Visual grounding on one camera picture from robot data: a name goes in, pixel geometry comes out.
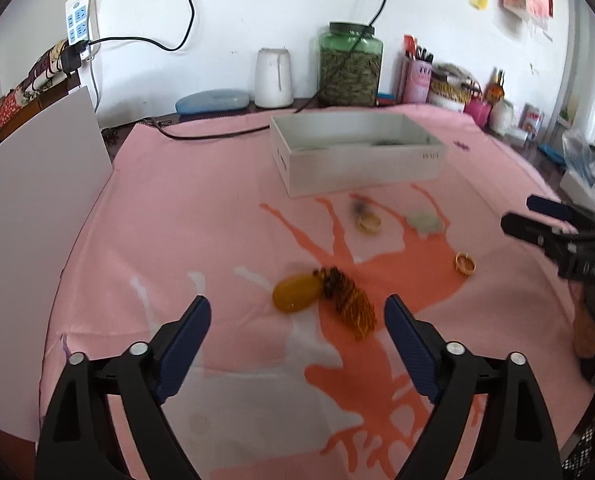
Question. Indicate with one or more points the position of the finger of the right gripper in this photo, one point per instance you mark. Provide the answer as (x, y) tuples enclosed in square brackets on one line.
[(549, 239), (557, 207)]

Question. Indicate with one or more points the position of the red snack packet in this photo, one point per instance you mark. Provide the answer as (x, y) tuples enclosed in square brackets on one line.
[(531, 120)]

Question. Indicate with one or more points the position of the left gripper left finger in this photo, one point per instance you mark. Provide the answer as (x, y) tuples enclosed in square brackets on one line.
[(78, 439)]

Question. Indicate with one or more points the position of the white board panel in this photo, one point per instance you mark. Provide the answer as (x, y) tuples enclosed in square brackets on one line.
[(52, 171)]

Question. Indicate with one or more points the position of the green glass jar of seeds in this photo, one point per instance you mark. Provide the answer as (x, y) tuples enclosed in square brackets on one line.
[(350, 61)]

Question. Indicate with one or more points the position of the large green jade bangle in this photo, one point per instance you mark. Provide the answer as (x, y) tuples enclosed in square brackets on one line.
[(388, 143)]

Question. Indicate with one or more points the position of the white power strip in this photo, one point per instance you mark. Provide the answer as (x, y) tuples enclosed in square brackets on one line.
[(78, 21)]

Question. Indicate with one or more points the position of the pale jade pendant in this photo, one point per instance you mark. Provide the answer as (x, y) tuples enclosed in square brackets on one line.
[(426, 223)]

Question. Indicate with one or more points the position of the black power adapter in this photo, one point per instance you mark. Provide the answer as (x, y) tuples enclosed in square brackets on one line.
[(70, 57)]

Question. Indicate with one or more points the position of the pink printed tablecloth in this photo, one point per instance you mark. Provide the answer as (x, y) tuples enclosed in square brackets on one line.
[(298, 396)]

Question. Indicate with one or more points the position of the yellow patterned round tin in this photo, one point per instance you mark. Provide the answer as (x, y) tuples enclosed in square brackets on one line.
[(450, 87)]

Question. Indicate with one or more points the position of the amber beaded tassel pendant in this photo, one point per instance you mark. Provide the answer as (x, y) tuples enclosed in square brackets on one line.
[(351, 302)]

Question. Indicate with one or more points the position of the pink plastic container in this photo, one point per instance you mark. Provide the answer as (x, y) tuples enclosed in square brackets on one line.
[(479, 109)]

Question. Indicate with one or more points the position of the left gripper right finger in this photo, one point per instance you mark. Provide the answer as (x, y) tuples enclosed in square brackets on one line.
[(516, 439)]

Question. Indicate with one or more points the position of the white vivo cardboard box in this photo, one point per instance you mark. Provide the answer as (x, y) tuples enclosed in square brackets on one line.
[(326, 152)]

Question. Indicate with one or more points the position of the pink pen holder can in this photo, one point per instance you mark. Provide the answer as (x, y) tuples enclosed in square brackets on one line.
[(418, 72)]

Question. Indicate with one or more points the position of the white string ball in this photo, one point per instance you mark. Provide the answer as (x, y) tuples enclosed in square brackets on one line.
[(501, 117)]

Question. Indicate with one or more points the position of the blue glasses case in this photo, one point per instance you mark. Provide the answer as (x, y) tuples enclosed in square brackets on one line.
[(212, 101)]

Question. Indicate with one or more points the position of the amber perfume bottle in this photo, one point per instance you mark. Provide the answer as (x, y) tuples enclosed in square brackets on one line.
[(494, 90)]

